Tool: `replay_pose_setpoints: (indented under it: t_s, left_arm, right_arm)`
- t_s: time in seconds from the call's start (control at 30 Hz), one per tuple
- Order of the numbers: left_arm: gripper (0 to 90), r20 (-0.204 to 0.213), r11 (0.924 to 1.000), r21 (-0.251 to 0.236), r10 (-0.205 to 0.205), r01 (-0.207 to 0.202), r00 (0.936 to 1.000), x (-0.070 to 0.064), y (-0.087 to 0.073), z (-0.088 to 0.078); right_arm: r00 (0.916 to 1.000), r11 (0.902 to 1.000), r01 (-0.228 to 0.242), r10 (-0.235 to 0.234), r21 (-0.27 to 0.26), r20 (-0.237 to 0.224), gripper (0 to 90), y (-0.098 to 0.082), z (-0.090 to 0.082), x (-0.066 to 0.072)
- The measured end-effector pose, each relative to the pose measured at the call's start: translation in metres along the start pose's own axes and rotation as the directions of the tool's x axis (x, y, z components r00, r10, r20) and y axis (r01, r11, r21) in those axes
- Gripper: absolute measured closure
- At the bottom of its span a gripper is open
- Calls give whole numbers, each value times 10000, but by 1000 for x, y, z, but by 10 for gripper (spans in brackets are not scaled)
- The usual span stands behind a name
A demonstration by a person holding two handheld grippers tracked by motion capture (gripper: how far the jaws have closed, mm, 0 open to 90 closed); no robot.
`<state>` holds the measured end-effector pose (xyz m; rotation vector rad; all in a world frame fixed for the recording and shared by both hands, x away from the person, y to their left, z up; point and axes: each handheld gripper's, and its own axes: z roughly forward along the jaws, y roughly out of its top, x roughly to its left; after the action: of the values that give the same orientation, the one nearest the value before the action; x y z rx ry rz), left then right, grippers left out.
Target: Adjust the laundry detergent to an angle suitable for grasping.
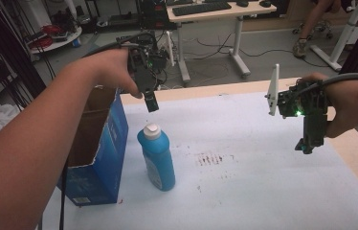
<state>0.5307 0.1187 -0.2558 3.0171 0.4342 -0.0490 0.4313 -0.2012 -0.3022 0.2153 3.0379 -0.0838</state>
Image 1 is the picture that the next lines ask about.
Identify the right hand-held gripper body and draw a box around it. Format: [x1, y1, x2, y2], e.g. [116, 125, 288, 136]
[264, 63, 330, 147]

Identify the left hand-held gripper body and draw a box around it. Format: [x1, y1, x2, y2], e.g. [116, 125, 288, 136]
[116, 31, 175, 94]

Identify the blue bottle with white cap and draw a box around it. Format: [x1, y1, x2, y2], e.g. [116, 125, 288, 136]
[136, 123, 176, 193]

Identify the blue cardboard box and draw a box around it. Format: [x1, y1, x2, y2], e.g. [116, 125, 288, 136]
[56, 85, 129, 207]

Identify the person's left hand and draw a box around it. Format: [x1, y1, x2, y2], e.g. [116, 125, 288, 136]
[70, 47, 144, 100]

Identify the person's right hand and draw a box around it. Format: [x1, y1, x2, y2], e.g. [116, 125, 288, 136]
[300, 72, 358, 139]

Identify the black equipment box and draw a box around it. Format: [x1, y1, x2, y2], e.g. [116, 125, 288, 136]
[138, 0, 179, 32]

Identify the white table mat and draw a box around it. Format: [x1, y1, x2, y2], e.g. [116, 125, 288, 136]
[41, 90, 358, 230]

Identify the black keyboard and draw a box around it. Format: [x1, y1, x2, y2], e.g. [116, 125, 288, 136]
[171, 1, 233, 17]

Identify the round white table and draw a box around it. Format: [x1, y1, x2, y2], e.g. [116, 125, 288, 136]
[27, 24, 83, 56]

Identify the white-legged wooden desk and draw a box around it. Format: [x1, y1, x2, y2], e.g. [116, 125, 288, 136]
[166, 0, 278, 87]

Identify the black curtain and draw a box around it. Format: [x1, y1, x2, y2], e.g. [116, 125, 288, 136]
[0, 0, 48, 104]

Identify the grey right gripper cable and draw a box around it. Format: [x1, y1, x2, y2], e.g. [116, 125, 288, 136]
[295, 72, 358, 97]

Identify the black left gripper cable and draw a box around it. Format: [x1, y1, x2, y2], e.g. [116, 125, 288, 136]
[58, 32, 157, 230]

